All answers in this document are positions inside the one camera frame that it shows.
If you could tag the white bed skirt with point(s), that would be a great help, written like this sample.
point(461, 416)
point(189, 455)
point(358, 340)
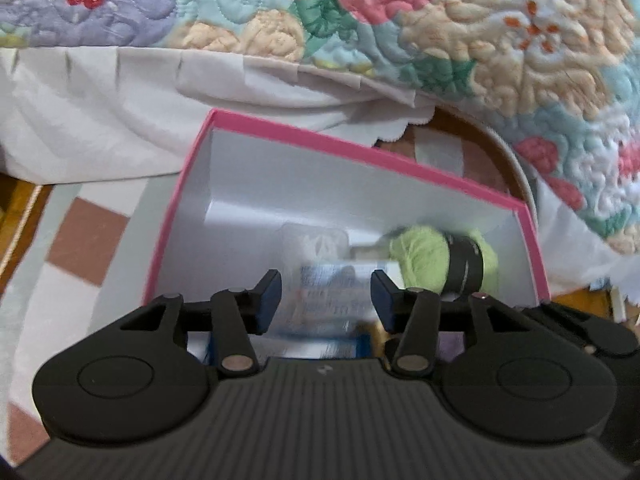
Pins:
point(100, 110)

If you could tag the checked grey brown rug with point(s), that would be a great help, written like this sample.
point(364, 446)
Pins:
point(75, 285)

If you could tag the blue wet wipes packet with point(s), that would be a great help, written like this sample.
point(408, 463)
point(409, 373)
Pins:
point(325, 347)

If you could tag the purple plush toy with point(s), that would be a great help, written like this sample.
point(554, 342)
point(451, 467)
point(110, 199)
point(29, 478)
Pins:
point(452, 347)

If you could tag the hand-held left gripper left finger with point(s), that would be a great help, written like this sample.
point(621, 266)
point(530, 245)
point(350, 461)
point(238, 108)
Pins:
point(269, 300)

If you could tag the pink cardboard box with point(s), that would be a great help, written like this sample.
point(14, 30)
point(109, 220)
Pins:
point(300, 185)

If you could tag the clear floss pick box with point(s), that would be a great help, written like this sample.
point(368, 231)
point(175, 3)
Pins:
point(315, 242)

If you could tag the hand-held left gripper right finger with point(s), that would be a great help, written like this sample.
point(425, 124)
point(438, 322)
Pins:
point(384, 300)

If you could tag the floral quilt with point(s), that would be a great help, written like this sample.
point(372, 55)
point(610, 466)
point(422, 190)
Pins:
point(350, 10)

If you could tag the green yarn ball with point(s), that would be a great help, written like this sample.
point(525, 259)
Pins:
point(420, 255)

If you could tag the white tissue pack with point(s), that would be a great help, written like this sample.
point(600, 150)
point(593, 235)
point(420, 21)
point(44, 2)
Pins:
point(330, 295)

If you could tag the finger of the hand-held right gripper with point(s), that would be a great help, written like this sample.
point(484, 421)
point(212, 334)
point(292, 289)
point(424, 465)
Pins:
point(575, 325)

